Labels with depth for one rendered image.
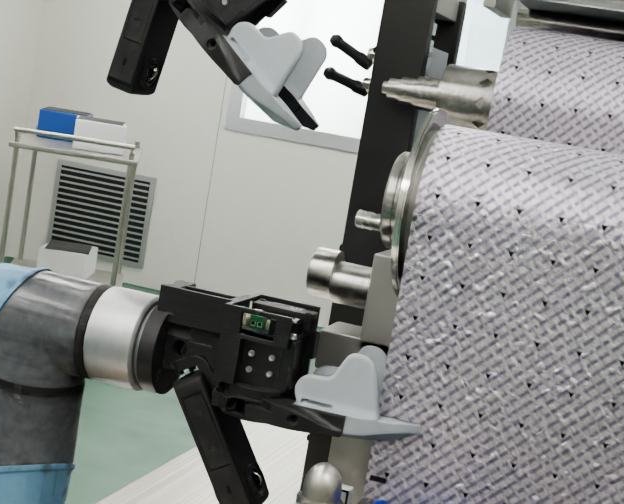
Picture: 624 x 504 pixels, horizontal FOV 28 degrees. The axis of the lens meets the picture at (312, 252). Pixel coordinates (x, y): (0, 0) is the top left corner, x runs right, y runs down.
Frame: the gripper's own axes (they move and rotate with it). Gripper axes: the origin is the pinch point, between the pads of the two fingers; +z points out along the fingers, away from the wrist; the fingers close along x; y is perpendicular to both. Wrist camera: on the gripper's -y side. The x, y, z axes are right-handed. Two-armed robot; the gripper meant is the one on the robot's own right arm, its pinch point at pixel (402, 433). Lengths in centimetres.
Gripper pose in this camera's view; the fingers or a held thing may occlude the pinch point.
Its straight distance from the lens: 92.1
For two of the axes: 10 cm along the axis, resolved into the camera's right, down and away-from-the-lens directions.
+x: 3.0, -0.7, 9.5
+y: 1.7, -9.8, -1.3
